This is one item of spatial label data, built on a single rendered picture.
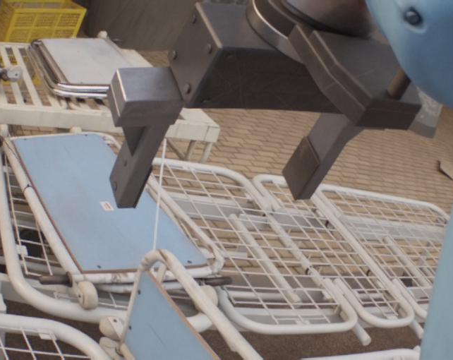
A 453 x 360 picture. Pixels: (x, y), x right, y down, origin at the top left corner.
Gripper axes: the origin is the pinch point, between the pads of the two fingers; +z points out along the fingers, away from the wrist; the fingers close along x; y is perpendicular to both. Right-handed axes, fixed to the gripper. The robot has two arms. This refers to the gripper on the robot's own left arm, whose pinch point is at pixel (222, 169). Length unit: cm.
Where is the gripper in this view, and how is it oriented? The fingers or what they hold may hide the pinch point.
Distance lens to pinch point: 52.7
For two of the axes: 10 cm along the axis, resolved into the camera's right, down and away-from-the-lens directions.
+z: -3.7, 6.2, 6.9
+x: -8.7, 0.4, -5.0
